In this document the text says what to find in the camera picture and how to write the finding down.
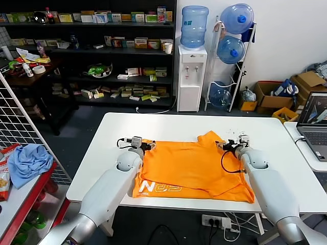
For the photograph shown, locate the white paper roll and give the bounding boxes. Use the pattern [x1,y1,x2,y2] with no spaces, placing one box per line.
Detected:
[1,45,12,60]

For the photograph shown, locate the blue shopping bag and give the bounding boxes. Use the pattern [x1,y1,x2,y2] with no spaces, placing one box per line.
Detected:
[270,79,299,97]

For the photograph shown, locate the black floor cable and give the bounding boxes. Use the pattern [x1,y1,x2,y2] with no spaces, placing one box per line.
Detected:
[148,224,179,245]

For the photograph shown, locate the glossy black bowl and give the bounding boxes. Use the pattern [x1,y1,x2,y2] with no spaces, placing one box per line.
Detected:
[34,11,48,25]

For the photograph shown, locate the small white bottle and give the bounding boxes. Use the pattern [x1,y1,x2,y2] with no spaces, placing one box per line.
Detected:
[22,63,35,78]

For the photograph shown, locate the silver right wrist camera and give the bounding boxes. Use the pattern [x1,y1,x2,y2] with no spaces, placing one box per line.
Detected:
[236,134,250,148]

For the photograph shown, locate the blue jug with label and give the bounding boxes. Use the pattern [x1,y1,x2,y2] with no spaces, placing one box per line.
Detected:
[180,6,209,50]

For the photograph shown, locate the black shelf unit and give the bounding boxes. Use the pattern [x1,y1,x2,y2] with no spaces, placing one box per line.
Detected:
[0,0,177,107]

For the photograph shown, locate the grey laptop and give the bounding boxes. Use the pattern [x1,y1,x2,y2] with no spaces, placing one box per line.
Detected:
[296,91,327,162]

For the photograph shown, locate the red white snack packet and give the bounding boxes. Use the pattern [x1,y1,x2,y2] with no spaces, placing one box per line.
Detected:
[0,143,21,161]

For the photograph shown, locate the closed cardboard box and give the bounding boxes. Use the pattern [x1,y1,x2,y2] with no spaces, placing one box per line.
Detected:
[291,70,327,107]

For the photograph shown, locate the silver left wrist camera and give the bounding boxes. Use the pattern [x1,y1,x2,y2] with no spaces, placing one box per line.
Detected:
[125,136,143,148]

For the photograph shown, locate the yellow papers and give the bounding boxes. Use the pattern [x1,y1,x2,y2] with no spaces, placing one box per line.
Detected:
[16,46,52,64]

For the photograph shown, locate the red framed cart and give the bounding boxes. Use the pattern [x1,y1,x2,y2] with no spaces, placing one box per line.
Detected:
[0,144,85,245]

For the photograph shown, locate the small yellow box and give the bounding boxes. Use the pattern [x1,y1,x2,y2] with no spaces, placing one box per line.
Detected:
[239,100,258,112]

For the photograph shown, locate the white wire grid panel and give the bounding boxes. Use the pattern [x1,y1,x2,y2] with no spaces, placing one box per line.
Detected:
[0,68,72,184]

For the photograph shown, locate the yellow plastic crate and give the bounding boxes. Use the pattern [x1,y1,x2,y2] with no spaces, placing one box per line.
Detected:
[271,107,299,124]

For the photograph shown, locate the cola bottle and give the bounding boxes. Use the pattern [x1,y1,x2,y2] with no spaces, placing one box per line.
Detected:
[45,7,56,25]

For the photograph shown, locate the grey cloth pile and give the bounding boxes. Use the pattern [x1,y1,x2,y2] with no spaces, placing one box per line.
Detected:
[306,60,327,79]

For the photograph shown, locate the white metal jug rack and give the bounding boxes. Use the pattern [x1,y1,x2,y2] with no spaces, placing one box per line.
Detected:
[204,16,258,113]

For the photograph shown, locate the blue capped water jug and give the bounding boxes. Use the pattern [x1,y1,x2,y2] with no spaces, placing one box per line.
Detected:
[220,3,255,35]
[217,35,246,65]

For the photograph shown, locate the orange white medicine box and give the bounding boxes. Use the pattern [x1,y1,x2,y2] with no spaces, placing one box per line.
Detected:
[134,37,149,49]

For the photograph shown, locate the dark side table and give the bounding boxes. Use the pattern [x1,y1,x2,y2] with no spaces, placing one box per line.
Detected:
[0,57,80,135]

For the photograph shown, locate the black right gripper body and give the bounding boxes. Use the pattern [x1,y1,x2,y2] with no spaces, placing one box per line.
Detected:
[224,140,240,153]

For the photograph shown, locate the white floor cable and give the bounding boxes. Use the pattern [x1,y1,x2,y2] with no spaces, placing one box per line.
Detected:
[136,96,178,114]

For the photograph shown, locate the green plastic bottle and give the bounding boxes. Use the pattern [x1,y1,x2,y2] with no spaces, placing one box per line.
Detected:
[22,208,48,230]

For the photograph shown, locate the blue white medicine box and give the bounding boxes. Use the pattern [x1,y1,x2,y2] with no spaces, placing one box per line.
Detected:
[93,13,108,24]

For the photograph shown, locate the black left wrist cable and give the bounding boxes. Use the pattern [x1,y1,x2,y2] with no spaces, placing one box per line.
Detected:
[116,137,133,149]

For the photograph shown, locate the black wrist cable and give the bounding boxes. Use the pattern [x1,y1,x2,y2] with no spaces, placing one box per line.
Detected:
[116,137,133,149]
[221,150,246,174]

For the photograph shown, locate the purple drink bottle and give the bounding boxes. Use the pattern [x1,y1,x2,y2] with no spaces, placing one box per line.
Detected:
[36,41,48,59]

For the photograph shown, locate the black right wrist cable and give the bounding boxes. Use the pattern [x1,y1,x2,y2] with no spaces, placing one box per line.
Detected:
[221,150,246,174]

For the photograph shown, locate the white power strip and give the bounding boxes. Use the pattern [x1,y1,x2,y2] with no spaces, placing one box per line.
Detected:
[201,214,232,229]

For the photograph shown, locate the orange t-shirt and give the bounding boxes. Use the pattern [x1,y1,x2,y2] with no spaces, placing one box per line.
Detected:
[131,130,256,204]

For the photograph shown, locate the crumpled light blue cloth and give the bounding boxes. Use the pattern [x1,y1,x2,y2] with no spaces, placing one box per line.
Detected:
[8,143,54,189]

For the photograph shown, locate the open cardboard box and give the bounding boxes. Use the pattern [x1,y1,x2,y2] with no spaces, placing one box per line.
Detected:
[254,81,294,114]

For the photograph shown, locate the large white table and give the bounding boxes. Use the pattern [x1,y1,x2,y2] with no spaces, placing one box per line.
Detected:
[66,112,327,214]

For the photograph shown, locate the small white table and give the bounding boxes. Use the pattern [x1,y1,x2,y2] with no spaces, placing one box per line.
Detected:
[283,121,327,173]

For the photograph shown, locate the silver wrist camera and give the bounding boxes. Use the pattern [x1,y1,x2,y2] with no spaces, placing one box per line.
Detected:
[125,136,143,148]
[236,134,250,148]

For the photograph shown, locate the clear plastic bag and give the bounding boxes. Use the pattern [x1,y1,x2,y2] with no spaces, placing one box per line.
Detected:
[241,87,257,102]

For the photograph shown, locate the orange chips bag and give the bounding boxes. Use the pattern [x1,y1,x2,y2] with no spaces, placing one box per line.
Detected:
[0,160,12,202]

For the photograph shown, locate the white water dispenser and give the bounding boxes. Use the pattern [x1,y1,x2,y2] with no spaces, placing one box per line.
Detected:
[177,44,208,112]

